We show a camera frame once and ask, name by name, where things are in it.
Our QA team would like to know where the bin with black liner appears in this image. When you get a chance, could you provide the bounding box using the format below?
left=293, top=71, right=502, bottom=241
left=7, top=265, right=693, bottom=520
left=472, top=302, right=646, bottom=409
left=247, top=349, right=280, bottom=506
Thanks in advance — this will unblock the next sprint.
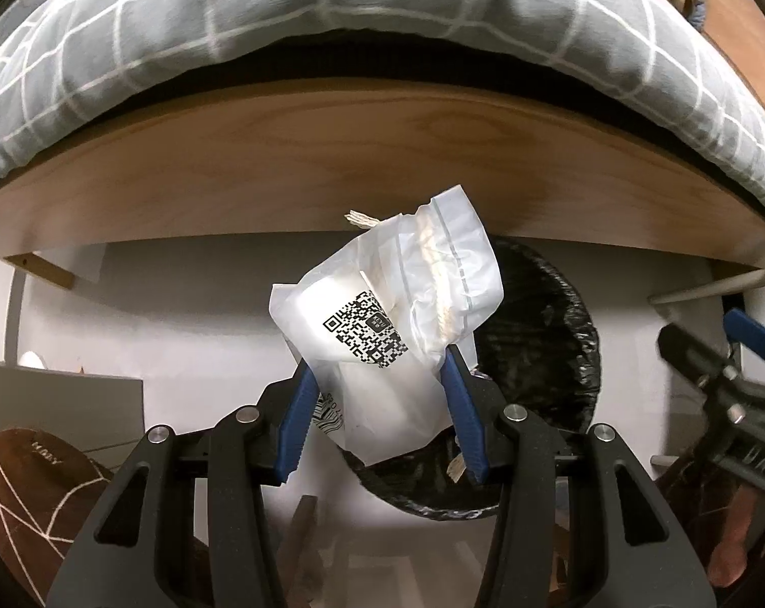
left=338, top=236, right=605, bottom=520

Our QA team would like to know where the person's right forearm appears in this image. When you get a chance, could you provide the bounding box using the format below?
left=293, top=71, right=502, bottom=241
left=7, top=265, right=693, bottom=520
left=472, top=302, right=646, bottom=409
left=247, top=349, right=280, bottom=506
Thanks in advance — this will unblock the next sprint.
left=707, top=487, right=762, bottom=591

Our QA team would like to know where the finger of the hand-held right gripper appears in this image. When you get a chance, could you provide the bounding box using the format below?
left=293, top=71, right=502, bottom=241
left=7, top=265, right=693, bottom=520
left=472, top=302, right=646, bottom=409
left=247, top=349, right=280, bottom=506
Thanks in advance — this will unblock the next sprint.
left=724, top=308, right=765, bottom=387
left=658, top=323, right=738, bottom=394

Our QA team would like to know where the wooden bed frame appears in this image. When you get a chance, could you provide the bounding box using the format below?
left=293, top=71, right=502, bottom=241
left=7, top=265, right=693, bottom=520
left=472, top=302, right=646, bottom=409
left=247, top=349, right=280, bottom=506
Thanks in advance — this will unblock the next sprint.
left=0, top=79, right=765, bottom=289

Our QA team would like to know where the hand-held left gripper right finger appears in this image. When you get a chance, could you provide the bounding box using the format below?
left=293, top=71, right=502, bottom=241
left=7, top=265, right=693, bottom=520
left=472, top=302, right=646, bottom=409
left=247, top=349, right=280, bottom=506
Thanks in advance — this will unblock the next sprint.
left=439, top=342, right=719, bottom=608

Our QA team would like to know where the brown slipper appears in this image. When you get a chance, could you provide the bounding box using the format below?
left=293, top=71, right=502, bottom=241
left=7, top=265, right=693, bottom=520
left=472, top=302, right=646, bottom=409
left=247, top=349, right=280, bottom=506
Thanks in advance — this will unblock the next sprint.
left=0, top=429, right=209, bottom=608

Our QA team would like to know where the white furniture leg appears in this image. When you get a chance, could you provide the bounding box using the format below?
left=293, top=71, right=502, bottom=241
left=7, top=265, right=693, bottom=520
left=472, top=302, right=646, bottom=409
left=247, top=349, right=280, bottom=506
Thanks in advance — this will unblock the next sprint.
left=648, top=262, right=765, bottom=305

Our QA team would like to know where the wooden headboard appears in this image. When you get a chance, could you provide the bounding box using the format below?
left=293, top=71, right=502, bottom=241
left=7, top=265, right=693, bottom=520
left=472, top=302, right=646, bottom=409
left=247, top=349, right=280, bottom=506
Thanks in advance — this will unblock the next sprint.
left=680, top=0, right=765, bottom=159

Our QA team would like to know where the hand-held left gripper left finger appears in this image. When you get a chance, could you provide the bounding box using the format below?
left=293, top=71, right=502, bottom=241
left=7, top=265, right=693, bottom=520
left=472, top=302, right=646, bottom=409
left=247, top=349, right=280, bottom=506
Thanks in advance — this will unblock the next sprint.
left=47, top=355, right=323, bottom=608

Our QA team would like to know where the white printed plastic bag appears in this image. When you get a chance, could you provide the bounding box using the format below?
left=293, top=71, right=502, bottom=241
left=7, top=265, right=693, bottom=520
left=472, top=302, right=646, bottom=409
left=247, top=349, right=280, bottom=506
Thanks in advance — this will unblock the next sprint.
left=270, top=185, right=505, bottom=466

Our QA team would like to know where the grey box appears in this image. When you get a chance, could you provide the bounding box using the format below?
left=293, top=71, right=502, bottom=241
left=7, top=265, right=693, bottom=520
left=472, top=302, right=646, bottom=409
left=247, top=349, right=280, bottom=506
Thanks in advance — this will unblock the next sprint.
left=0, top=356, right=144, bottom=457

